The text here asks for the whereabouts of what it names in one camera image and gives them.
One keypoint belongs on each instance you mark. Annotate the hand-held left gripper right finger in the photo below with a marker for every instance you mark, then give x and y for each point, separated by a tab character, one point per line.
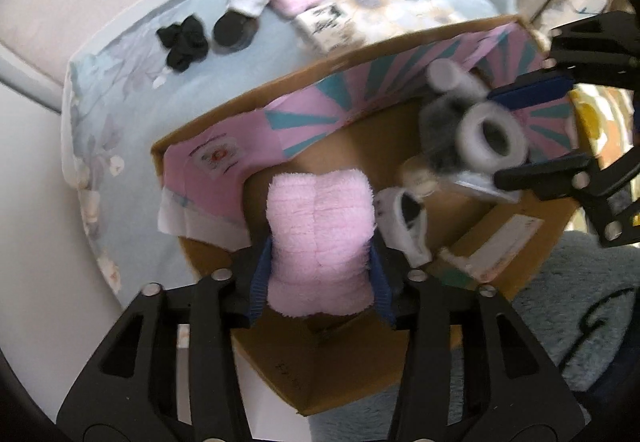
382	292

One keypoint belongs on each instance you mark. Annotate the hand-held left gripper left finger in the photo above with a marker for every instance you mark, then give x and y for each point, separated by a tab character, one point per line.
260	272

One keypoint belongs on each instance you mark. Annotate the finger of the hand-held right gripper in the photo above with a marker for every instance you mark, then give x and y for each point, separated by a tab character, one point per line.
540	89
545	174

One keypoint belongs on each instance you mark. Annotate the white doll shoe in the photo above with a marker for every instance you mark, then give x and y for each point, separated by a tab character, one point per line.
395	228

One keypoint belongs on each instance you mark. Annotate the clear packet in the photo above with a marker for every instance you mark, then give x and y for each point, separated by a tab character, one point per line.
475	187

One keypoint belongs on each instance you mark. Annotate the white tape roll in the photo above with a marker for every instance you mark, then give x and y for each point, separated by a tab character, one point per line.
472	136

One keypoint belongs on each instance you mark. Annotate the white tube bottle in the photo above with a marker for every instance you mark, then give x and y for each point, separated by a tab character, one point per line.
445	74

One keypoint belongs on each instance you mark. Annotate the grey fuzzy pouch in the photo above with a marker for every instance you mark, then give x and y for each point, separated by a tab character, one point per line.
440	131

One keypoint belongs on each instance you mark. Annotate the cardboard box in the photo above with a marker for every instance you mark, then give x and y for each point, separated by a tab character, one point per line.
350	144

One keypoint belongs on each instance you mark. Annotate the yellow floral blanket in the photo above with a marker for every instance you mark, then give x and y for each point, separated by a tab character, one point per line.
590	116

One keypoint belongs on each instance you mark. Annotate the blue floral tablecloth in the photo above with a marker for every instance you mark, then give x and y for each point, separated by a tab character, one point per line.
125	111

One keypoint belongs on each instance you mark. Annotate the white patterned small box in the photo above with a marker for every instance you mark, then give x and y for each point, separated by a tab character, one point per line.
325	24

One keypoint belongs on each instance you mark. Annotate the black scrunchie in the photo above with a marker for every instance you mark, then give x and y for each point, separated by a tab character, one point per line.
182	41

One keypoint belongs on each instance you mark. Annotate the black round case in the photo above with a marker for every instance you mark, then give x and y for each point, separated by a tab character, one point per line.
230	29

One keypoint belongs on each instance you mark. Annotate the white curved frame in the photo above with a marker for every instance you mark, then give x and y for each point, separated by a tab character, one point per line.
30	76

